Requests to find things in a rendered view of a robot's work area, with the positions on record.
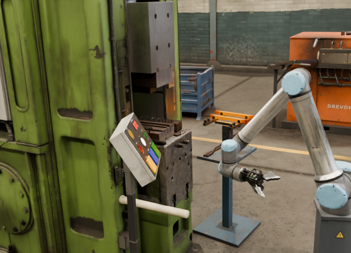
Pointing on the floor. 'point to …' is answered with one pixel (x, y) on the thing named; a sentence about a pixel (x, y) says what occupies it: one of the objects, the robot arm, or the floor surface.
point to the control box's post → (132, 211)
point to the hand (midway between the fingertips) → (273, 188)
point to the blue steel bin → (197, 89)
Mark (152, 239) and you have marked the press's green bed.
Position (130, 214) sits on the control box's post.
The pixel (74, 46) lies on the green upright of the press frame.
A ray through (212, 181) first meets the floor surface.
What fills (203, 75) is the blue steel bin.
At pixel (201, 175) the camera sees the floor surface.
